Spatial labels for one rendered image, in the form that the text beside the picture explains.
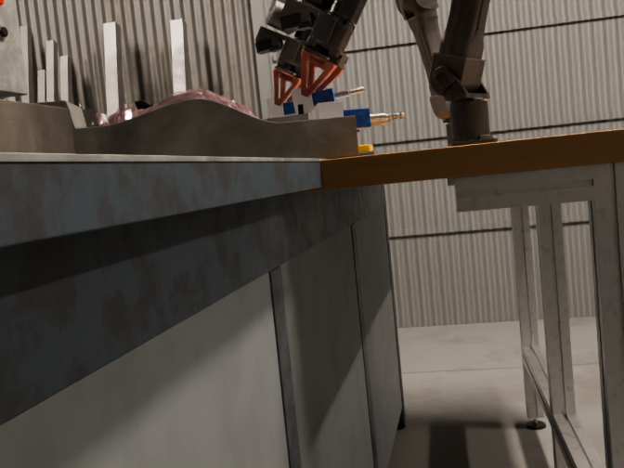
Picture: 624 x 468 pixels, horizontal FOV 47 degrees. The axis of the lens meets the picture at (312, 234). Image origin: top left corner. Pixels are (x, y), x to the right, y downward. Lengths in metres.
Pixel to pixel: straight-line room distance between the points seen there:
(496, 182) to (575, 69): 2.61
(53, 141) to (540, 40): 2.99
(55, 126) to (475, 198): 0.52
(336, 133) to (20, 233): 0.72
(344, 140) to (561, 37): 2.62
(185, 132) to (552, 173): 0.48
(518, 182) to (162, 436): 0.58
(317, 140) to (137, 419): 0.57
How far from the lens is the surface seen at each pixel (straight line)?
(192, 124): 0.99
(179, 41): 3.57
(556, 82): 3.52
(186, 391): 0.60
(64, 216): 0.35
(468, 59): 1.21
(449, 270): 3.50
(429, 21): 1.80
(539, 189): 0.97
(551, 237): 1.54
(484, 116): 1.21
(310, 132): 0.99
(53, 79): 3.81
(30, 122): 0.71
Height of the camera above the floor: 0.78
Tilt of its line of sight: 5 degrees down
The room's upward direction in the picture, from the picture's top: 6 degrees counter-clockwise
